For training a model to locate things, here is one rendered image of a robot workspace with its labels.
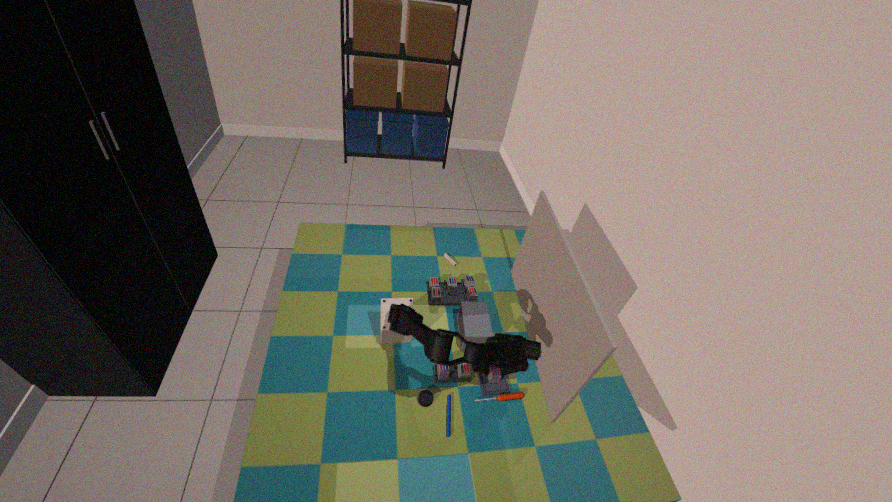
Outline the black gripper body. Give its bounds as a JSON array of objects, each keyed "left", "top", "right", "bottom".
[{"left": 472, "top": 358, "right": 529, "bottom": 372}]

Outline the black short cylinder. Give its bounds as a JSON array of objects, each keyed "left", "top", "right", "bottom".
[{"left": 417, "top": 390, "right": 433, "bottom": 407}]

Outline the dark red cylinder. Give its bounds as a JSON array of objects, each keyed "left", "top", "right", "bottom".
[{"left": 475, "top": 392, "right": 524, "bottom": 401}]

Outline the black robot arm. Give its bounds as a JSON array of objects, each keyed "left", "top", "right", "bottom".
[{"left": 387, "top": 304, "right": 542, "bottom": 367}]

